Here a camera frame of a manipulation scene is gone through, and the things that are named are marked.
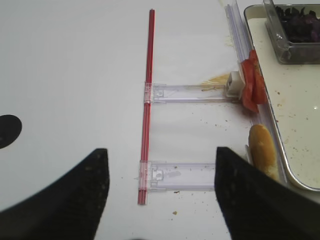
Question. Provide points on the long clear acrylic divider left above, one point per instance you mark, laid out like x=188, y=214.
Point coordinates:
x=242, y=44

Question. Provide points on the clear acrylic rail upper left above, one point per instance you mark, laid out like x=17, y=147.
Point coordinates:
x=187, y=93

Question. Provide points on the clear plastic salad container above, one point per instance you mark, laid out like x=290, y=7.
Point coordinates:
x=287, y=52

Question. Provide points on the tomato slices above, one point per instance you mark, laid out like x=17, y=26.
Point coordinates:
x=254, y=91

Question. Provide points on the red strip left side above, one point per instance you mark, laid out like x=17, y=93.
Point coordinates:
x=145, y=140

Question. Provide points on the clear acrylic rail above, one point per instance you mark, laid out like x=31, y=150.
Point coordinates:
x=187, y=93
x=160, y=176

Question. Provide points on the purple lettuce leaves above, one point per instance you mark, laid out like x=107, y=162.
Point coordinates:
x=299, y=27

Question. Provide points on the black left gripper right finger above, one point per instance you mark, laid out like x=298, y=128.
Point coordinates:
x=256, y=207

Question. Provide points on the clear acrylic rail lower left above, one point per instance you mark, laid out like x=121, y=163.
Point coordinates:
x=160, y=176

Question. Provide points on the bun half on left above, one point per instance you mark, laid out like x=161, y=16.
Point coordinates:
x=263, y=152

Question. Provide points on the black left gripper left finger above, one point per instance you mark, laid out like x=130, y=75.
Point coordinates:
x=69, y=209

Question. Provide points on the white plastic food stand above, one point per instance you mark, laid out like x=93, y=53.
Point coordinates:
x=235, y=85

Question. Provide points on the white metal tray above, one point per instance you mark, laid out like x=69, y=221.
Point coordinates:
x=294, y=94

